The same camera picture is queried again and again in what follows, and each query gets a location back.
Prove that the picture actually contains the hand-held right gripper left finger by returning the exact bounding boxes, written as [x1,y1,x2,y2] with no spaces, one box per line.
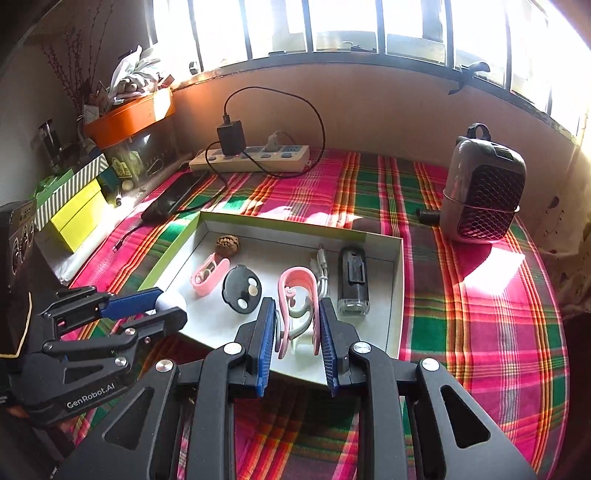
[53,296,278,480]

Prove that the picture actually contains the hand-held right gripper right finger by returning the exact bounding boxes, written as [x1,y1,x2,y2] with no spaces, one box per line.
[318,296,539,480]

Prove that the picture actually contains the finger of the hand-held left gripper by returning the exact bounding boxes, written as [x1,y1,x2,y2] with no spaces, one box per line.
[41,307,188,357]
[39,285,165,332]

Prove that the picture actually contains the white round case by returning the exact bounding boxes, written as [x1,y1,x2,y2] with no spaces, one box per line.
[154,292,188,319]

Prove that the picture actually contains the black round disc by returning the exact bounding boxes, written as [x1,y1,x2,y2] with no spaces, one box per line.
[222,264,263,315]

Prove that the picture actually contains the small pink clip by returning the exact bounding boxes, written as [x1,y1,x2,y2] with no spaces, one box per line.
[190,257,231,296]

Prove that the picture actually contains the pink and grey ear hook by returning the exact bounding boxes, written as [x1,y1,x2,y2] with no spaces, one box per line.
[276,266,322,357]

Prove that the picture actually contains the white usb cable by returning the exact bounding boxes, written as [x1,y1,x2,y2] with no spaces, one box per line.
[310,244,331,296]

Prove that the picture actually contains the grey and green cardboard box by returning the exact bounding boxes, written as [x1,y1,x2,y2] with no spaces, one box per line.
[139,210,406,387]

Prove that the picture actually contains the black and clear bike light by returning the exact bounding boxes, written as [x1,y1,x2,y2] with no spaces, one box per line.
[338,246,373,317]

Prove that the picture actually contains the black phone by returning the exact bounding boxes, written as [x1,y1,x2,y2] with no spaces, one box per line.
[140,170,212,223]

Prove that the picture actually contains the black printed box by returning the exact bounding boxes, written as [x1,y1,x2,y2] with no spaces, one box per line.
[0,200,38,297]

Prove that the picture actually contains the green label card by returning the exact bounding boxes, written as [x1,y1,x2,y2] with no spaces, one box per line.
[110,156,140,180]

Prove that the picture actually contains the plaid tablecloth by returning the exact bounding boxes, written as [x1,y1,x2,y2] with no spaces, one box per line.
[60,148,571,480]

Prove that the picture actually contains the orange box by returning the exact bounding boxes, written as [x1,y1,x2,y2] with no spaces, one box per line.
[83,87,177,150]

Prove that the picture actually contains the cream power strip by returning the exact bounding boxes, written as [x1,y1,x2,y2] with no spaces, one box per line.
[189,144,311,174]

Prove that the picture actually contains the black charger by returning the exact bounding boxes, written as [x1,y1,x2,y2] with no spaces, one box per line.
[216,120,245,157]

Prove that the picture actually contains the pink mesh heater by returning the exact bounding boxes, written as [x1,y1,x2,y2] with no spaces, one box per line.
[438,123,527,244]

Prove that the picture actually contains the crumpled plastic bag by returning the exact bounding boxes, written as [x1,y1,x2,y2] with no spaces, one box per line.
[107,45,175,100]

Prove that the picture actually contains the dried branches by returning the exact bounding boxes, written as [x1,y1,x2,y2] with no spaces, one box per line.
[41,9,114,117]

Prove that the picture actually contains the black window latch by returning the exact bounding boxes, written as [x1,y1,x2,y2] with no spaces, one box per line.
[447,61,491,96]

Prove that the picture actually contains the thin black cable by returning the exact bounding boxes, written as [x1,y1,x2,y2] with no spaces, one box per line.
[112,220,145,253]

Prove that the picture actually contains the black charger cable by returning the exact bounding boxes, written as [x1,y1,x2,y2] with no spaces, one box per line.
[205,86,327,179]

